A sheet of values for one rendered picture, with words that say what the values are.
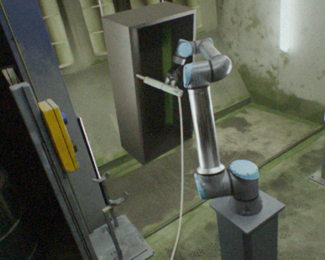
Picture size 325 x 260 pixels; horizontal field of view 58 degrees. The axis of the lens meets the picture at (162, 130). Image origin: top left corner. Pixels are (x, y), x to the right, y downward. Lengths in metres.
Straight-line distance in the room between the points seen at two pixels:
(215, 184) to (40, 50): 1.10
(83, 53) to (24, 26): 2.09
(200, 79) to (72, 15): 2.30
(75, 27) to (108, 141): 1.31
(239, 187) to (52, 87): 1.09
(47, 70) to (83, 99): 1.94
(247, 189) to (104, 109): 2.24
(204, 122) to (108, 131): 2.05
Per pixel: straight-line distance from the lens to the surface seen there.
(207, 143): 1.54
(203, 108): 1.50
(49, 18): 3.11
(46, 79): 1.57
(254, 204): 1.73
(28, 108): 1.08
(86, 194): 1.87
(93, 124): 3.42
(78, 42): 3.56
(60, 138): 1.09
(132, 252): 1.45
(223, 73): 1.52
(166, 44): 2.68
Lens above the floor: 1.87
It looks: 27 degrees down
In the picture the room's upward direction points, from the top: 11 degrees counter-clockwise
